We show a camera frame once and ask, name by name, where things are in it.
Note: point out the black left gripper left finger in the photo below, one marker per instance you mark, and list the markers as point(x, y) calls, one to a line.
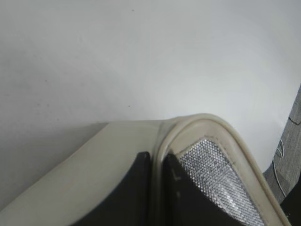
point(127, 204)

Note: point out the cream canvas zipper bag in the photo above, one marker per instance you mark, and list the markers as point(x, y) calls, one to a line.
point(211, 152)

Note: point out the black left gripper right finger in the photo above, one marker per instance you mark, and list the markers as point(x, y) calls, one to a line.
point(184, 204)

